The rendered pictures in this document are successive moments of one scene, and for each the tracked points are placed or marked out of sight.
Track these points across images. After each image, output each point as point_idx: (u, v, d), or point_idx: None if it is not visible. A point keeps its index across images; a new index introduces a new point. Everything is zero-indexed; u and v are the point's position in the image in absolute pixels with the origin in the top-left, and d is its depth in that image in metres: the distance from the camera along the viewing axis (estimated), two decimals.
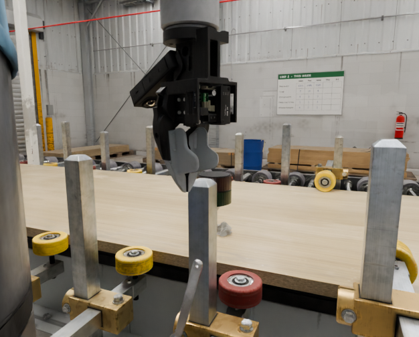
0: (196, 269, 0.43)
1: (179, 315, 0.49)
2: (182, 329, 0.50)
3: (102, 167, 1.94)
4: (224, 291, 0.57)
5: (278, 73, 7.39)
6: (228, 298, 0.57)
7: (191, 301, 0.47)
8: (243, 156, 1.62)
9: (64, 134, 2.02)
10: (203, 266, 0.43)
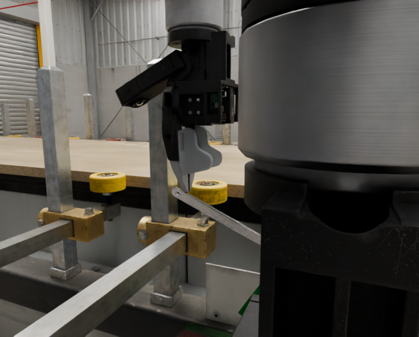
0: (181, 194, 0.46)
1: (243, 235, 0.47)
2: None
3: (127, 140, 1.88)
4: None
5: None
6: None
7: (223, 214, 0.46)
8: None
9: (87, 107, 1.96)
10: (179, 188, 0.47)
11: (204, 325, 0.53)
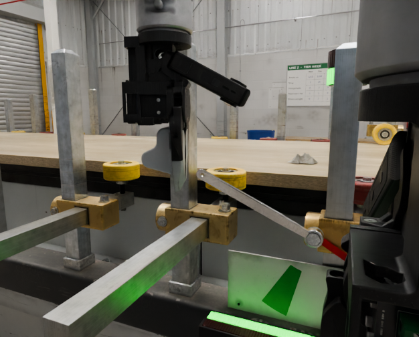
0: (205, 176, 0.45)
1: (271, 218, 0.45)
2: (292, 222, 0.44)
3: (132, 136, 1.87)
4: (355, 188, 0.51)
5: (288, 65, 7.32)
6: (361, 195, 0.51)
7: (249, 196, 0.45)
8: (286, 118, 1.55)
9: (92, 103, 1.94)
10: (204, 170, 0.45)
11: (227, 314, 0.51)
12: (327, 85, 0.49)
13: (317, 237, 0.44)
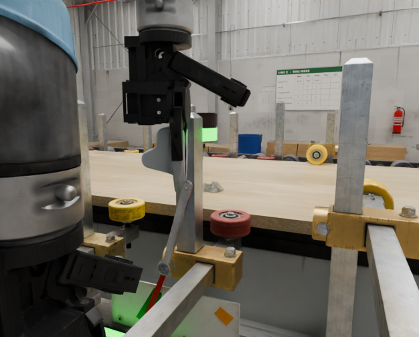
0: (186, 190, 0.46)
1: (169, 241, 0.52)
2: (170, 255, 0.53)
3: (100, 149, 1.97)
4: (215, 223, 0.62)
5: (277, 69, 7.42)
6: (219, 229, 0.62)
7: (180, 225, 0.49)
8: (237, 136, 1.65)
9: None
10: (192, 187, 0.46)
11: (108, 327, 0.62)
12: None
13: (164, 272, 0.55)
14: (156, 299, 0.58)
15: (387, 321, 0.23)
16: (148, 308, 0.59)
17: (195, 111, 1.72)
